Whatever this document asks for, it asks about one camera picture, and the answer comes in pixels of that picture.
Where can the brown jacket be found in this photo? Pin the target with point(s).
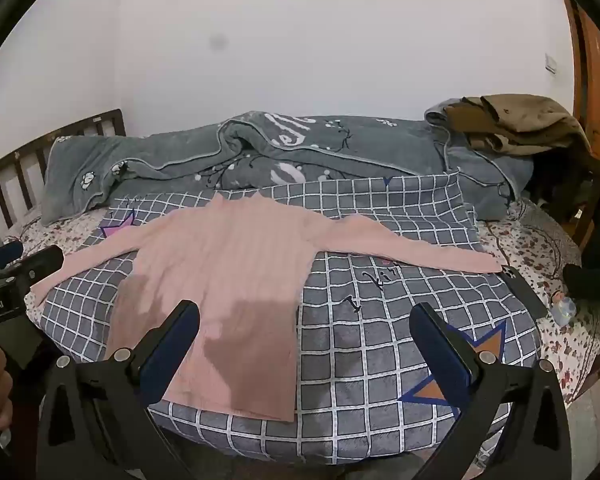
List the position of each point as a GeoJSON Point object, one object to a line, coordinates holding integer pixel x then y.
{"type": "Point", "coordinates": [520, 120]}

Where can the dark wooden headboard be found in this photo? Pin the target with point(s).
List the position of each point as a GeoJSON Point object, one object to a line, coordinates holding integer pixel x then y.
{"type": "Point", "coordinates": [110, 122]}

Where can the small clear bottle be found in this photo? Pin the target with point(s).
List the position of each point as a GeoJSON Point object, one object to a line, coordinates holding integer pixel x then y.
{"type": "Point", "coordinates": [564, 310]}

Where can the grey printed fleece quilt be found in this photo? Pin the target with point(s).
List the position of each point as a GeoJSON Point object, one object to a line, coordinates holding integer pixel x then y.
{"type": "Point", "coordinates": [180, 160]}

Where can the pink knit sweater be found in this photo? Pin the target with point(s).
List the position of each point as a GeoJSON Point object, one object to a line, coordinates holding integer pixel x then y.
{"type": "Point", "coordinates": [220, 270]}

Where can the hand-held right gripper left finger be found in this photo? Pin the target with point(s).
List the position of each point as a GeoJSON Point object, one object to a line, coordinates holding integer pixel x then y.
{"type": "Point", "coordinates": [165, 360]}

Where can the grey checked blanket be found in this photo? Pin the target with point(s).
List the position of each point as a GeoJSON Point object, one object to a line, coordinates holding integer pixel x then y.
{"type": "Point", "coordinates": [380, 360]}

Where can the white wall switch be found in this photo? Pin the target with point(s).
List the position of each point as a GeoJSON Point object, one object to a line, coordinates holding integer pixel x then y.
{"type": "Point", "coordinates": [551, 62]}

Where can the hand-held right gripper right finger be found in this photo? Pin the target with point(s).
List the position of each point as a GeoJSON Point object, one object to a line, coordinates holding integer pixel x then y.
{"type": "Point", "coordinates": [437, 355]}

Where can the floral bed sheet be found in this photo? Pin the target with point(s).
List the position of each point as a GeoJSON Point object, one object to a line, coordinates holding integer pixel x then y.
{"type": "Point", "coordinates": [520, 240]}

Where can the black cloth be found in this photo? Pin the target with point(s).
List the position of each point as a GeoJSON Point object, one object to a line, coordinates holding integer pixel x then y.
{"type": "Point", "coordinates": [590, 285]}

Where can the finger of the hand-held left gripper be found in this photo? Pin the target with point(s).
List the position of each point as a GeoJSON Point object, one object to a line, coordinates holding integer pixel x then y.
{"type": "Point", "coordinates": [40, 262]}
{"type": "Point", "coordinates": [2, 254]}

